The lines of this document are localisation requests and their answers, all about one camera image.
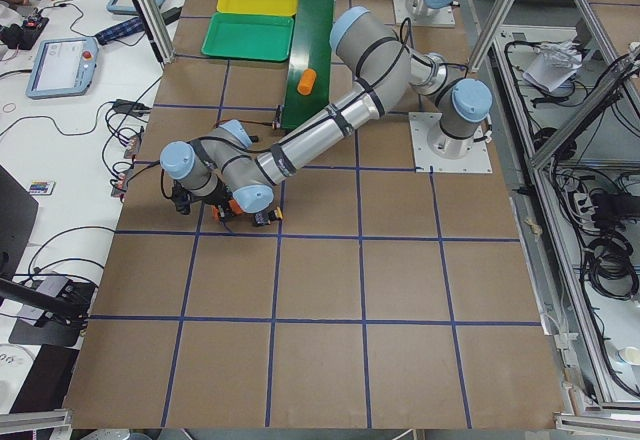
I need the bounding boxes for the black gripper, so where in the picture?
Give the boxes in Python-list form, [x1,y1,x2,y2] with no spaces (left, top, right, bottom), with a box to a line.
[170,182,232,215]

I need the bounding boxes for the black power adapter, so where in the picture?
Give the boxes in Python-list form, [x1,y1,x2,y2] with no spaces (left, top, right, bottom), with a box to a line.
[112,99,151,116]

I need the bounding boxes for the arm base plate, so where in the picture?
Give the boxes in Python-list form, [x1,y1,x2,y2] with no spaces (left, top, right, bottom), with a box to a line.
[392,0,455,28]
[408,112,493,174]

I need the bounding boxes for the black monitor stand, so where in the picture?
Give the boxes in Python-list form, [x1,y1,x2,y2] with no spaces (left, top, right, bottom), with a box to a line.
[1,169,97,347]

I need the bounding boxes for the yellow push button bottom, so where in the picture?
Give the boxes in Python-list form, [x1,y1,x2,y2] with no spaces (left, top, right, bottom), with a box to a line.
[253,207,283,227]

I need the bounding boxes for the plain orange cylinder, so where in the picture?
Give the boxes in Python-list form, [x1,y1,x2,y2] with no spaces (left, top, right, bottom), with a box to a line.
[296,68,317,96]

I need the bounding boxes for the blue checkered umbrella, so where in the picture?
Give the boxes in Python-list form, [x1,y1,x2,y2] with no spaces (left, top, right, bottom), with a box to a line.
[95,17,144,45]

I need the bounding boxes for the large blue teach pendant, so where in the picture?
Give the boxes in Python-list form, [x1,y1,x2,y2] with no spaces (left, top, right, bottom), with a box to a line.
[25,36,99,100]

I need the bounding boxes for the green conveyor belt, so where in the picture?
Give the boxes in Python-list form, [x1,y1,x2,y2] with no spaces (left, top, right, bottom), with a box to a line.
[279,0,335,131]

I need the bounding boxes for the aluminium frame post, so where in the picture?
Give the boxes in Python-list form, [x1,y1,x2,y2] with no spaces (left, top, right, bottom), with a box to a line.
[131,0,175,65]

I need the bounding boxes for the crumpled white paper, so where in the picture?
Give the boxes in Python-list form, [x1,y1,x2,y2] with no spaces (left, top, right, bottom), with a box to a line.
[523,41,582,93]

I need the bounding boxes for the orange cylinder with 4680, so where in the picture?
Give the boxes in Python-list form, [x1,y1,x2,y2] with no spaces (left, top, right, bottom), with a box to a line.
[211,199,244,222]

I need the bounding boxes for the green plastic tray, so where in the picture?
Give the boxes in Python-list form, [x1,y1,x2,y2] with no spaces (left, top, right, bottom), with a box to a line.
[201,13,294,62]

